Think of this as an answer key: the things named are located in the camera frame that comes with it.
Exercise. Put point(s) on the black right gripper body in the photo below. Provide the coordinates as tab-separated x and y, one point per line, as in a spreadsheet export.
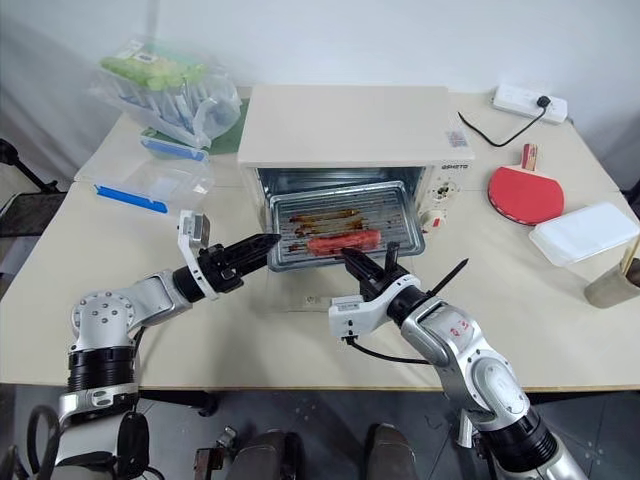
382	287

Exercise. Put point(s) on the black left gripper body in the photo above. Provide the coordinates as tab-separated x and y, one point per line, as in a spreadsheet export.
220	272

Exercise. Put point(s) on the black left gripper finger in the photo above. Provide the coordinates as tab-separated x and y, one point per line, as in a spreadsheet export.
255	261
252	242

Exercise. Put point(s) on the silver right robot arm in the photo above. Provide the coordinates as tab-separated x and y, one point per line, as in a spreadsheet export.
465	350

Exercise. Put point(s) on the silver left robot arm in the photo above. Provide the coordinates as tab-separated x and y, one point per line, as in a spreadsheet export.
107	312

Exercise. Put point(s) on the red sausage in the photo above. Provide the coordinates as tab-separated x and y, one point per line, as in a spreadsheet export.
345	241

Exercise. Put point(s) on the large cream oven knob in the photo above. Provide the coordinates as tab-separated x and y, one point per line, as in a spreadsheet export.
434	221

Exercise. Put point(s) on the metal baking tray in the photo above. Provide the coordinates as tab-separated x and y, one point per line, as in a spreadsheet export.
345	205

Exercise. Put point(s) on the cream toaster oven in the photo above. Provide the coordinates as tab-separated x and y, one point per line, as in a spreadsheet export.
350	125

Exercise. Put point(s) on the brown grilled skewer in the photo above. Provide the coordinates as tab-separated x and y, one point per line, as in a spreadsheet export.
325	217
325	229

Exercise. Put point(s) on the clear box with blue clips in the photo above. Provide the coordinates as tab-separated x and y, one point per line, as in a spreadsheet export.
155	185

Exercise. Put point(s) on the clear lid with blue clip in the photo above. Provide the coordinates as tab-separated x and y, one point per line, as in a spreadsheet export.
172	146

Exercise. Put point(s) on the black table leg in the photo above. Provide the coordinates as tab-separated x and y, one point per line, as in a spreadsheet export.
180	400

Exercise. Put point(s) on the small printed sticker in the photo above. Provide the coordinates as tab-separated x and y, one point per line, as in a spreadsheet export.
458	139

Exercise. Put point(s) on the red table tennis paddle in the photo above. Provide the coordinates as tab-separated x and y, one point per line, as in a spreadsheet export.
525	192

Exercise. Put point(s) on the dark rounded shape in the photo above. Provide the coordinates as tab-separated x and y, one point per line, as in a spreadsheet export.
392	452
270	455

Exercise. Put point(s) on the clear plastic bag of boxes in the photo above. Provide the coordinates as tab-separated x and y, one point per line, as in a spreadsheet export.
160	100

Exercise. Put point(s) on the white lidded plastic box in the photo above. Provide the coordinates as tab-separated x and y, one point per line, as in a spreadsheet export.
580	232

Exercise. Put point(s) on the black mesh seat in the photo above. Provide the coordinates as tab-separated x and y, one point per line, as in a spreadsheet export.
30	215

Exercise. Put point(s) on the white power strip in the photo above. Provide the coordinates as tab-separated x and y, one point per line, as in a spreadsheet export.
515	100

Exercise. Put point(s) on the green foam pieces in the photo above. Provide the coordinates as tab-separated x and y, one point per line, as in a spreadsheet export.
150	70

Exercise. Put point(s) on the black power plug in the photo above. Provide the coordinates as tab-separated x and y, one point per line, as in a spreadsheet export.
543	102

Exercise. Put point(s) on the beige cup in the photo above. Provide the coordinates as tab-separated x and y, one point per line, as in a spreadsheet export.
607	290

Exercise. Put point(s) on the black tripod stand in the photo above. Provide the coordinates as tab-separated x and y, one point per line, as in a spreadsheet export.
25	170

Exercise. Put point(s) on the wooden stick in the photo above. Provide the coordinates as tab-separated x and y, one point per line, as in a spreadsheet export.
631	252

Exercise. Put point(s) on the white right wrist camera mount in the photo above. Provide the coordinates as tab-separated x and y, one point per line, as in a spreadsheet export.
357	310

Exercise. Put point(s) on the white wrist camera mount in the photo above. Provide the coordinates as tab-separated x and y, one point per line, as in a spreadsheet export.
192	227
357	310

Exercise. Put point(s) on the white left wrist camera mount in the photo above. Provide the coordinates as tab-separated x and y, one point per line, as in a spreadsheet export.
192	227

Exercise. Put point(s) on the small dark metal bracket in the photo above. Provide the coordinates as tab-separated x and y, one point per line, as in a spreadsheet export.
215	452

